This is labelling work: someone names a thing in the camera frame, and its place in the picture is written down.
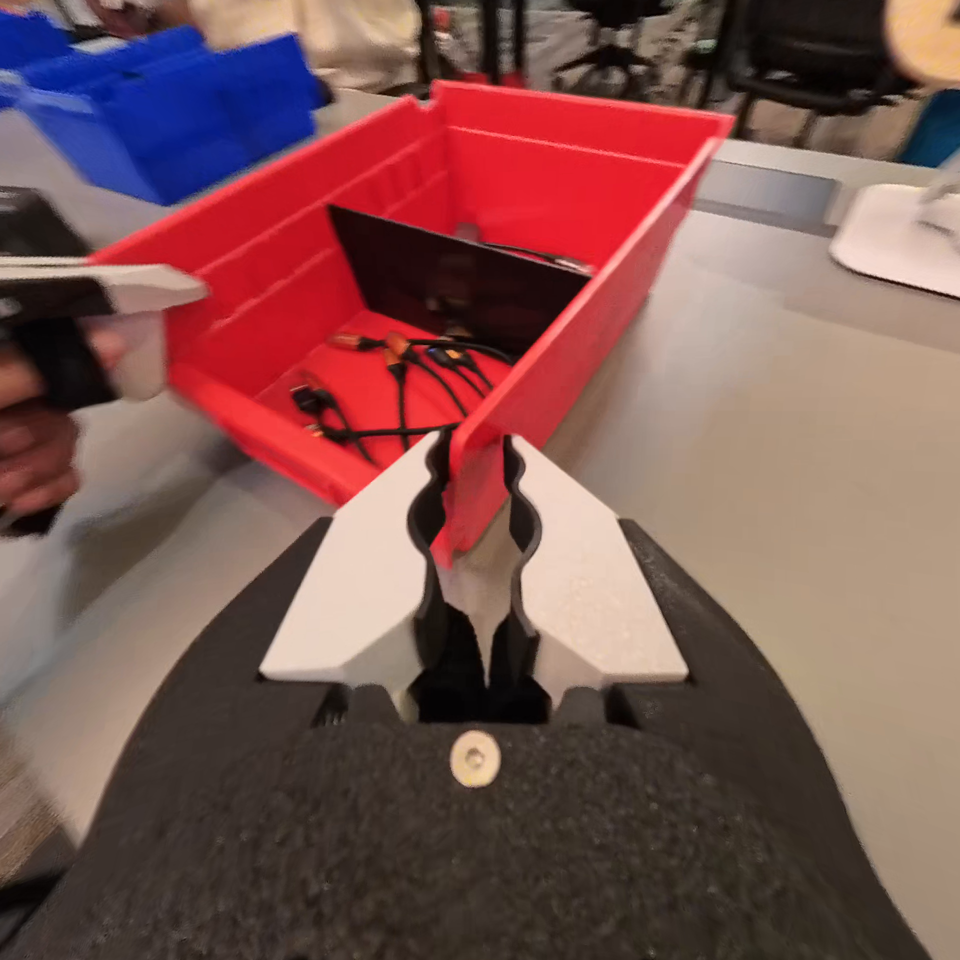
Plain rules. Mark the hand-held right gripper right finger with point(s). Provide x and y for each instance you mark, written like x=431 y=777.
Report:
x=600 y=600

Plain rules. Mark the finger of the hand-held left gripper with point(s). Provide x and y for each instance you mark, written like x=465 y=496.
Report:
x=157 y=289

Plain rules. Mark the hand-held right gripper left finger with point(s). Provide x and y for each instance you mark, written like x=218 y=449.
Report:
x=352 y=592

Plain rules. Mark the blue plastic bin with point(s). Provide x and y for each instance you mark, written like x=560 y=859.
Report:
x=187 y=120
x=30 y=41

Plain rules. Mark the red plastic bin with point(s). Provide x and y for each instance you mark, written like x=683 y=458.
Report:
x=570 y=172

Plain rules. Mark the grey desk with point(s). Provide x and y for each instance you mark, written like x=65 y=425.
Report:
x=750 y=450

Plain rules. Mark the person's left hand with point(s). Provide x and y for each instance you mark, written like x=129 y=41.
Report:
x=37 y=457

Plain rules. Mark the black bin divider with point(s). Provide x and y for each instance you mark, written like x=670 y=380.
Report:
x=465 y=292

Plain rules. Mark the white stand base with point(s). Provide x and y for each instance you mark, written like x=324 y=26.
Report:
x=877 y=240

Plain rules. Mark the black office chair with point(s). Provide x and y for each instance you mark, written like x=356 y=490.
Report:
x=817 y=52

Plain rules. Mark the pale wooden frame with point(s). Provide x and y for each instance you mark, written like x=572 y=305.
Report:
x=926 y=37

